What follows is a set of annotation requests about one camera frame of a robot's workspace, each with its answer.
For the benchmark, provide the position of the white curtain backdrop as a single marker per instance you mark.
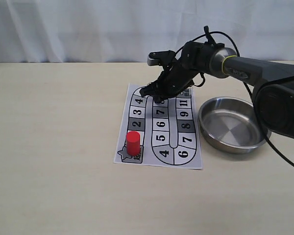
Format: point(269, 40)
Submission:
point(128, 30)

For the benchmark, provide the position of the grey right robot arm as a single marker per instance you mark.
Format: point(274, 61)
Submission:
point(273, 93)

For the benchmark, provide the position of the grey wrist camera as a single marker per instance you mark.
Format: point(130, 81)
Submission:
point(161, 58)

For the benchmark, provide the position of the stainless steel bowl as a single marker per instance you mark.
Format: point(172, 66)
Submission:
point(229, 125)

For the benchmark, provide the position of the paper number game board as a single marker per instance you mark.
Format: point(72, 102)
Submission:
point(169, 131)

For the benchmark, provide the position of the red cylinder game piece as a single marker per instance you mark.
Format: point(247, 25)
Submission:
point(133, 143)

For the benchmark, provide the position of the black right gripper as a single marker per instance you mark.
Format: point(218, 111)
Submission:
point(195, 58)

